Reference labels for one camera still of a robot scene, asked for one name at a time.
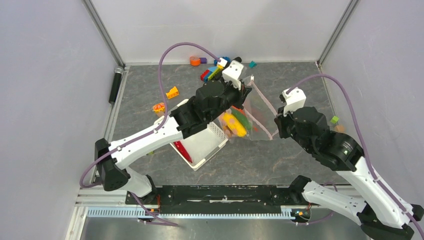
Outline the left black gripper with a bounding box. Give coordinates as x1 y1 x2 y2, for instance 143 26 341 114
207 75 252 122

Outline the yellow toy fruit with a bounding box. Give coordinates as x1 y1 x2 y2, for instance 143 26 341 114
222 112 247 137

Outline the clear zip top bag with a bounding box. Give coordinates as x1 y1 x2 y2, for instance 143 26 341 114
217 75 278 141

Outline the red toy chili pepper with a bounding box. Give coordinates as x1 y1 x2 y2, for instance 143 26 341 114
173 141 193 164

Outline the green toy chili pepper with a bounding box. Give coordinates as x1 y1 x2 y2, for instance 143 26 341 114
231 107 252 131

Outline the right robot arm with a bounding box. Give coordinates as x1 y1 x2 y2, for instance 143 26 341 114
274 106 424 240

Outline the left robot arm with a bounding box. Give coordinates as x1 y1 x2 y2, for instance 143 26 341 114
94 80 252 204

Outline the black microphone on table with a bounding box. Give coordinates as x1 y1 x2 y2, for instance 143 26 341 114
206 57 245 88

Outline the multicolour toy block stack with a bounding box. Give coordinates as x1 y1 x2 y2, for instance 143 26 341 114
200 65 224 83

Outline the blue toy car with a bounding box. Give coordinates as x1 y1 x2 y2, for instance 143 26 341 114
213 56 231 66

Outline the teal toy block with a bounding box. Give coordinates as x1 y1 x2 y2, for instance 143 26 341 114
249 60 257 69

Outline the green toy cube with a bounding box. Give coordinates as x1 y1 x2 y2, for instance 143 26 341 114
330 116 340 125

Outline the white perforated plastic basket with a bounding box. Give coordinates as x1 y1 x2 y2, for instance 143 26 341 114
162 98 230 172

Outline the orange toy building block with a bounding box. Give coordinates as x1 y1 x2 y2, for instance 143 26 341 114
165 86 180 100

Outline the orange toy peeled tangerine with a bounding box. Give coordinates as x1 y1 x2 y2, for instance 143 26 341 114
152 102 166 113

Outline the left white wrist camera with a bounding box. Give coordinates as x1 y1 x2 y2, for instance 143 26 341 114
217 56 245 90

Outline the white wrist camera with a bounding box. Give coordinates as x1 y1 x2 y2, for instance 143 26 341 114
282 87 307 117
217 56 245 90

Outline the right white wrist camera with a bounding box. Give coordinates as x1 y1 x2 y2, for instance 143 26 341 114
282 87 307 117

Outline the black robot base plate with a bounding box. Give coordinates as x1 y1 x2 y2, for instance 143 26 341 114
125 175 311 215

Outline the black microphone by wall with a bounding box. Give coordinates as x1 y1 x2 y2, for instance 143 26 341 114
108 66 124 105

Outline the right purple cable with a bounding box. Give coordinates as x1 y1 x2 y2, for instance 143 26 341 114
286 73 424 240

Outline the white slotted cable duct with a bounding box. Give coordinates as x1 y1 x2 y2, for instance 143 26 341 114
86 206 295 220

